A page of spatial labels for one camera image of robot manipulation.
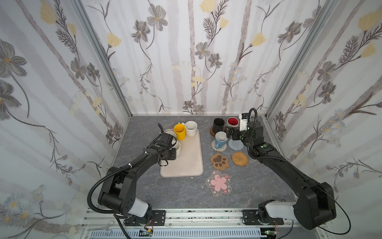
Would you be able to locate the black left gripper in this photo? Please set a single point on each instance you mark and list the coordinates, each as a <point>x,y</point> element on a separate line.
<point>168,141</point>

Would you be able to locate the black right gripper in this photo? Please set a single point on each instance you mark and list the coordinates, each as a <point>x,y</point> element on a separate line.
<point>237,133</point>

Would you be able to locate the white mug red inside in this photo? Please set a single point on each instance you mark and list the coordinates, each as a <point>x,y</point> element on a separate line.
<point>232,122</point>

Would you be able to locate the blue grey woven coaster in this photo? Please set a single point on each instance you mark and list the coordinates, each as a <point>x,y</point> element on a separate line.
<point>235,145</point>

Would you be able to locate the white mug blue handle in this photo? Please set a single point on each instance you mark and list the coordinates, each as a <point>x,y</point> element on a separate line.
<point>220,138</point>

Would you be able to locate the plain white mug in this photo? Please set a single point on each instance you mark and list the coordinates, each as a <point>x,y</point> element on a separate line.
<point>177,146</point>

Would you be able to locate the black ceramic mug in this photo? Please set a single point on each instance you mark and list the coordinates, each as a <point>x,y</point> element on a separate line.
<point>218,125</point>

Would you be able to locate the brown cork round coaster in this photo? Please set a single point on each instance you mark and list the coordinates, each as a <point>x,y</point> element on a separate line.
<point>211,132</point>

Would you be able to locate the woven multicolour round coaster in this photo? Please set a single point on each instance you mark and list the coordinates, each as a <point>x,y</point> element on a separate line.
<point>221,148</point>

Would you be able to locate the rattan wicker round coaster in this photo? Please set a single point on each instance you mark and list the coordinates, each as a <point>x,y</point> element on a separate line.
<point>240,159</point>

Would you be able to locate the yellow mug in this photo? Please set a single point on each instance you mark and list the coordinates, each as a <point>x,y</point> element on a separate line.
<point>180,131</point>

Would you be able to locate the beige serving tray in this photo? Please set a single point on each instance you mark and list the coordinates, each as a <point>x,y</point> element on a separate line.
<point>189,162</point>

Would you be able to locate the brown paw coaster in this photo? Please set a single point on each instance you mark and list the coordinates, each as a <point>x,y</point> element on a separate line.
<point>219,162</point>

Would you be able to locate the pink flower coaster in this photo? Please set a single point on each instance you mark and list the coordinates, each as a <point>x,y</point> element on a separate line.
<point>219,183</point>

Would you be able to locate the lavender mug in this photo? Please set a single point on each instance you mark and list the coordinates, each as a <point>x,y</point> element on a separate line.
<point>171,132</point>

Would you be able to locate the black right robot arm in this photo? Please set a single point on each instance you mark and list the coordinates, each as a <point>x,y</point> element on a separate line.
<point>315,203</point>

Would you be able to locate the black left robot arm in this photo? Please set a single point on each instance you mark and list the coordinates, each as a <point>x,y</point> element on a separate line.
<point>116,192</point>

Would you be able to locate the white speckled cup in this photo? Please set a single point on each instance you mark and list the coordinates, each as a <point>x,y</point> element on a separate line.
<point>191,128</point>

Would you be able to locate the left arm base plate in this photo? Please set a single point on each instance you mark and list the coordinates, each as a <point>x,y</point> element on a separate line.
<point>152,218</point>

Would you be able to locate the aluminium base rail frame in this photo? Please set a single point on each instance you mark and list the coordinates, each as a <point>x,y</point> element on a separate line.
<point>223,223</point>

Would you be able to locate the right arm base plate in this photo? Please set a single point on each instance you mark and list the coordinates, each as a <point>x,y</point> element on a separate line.
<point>251,218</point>

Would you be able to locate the aluminium corner post right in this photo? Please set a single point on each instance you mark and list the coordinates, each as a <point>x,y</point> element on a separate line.
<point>312,36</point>

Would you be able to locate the aluminium corner post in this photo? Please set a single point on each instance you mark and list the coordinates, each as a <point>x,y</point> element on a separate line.
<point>100,52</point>
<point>312,36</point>

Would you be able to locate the aluminium corner post left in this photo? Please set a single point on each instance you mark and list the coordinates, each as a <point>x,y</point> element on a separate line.
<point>100,52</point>

